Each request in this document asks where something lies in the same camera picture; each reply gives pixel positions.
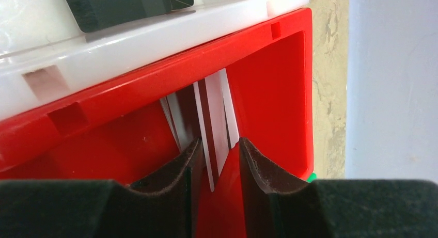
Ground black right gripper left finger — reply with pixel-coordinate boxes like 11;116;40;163
1;138;204;237

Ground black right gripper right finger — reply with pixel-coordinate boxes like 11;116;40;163
239;137;437;237

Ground black card in bin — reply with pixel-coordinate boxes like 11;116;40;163
66;0;194;33

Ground green plastic bin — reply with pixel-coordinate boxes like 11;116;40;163
306;172;317;183

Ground red plastic bin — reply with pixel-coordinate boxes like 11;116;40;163
1;8;314;237

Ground white plastic bin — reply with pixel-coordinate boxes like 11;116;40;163
1;0;309;119

